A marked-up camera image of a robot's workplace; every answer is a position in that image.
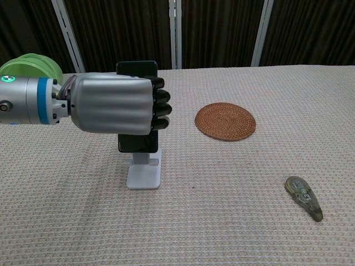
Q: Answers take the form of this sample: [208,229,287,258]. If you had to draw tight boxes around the green plastic bowl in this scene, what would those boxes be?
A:
[0,53,64,82]

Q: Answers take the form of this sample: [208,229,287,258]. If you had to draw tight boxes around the black smartphone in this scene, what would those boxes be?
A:
[115,60,160,154]

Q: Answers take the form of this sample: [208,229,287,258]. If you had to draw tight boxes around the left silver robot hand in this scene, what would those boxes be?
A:
[57,72,173,136]

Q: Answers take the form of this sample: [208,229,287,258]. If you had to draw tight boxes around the round woven rattan coaster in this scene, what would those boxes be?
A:
[194,102,256,142]

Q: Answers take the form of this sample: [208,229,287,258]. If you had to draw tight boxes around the grey metal frame post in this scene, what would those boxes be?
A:
[250,0,275,67]
[168,0,183,70]
[50,0,86,74]

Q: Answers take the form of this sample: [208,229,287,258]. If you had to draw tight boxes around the beige woven tablecloth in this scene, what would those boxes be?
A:
[0,64,355,266]

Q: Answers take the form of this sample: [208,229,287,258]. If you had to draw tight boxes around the dark curtain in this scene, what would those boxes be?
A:
[0,0,355,74]

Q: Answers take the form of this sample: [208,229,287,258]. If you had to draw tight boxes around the green correction tape dispenser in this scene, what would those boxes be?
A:
[285,176,324,223]

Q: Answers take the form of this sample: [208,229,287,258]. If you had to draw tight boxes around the white phone stand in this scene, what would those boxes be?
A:
[126,147,163,190]

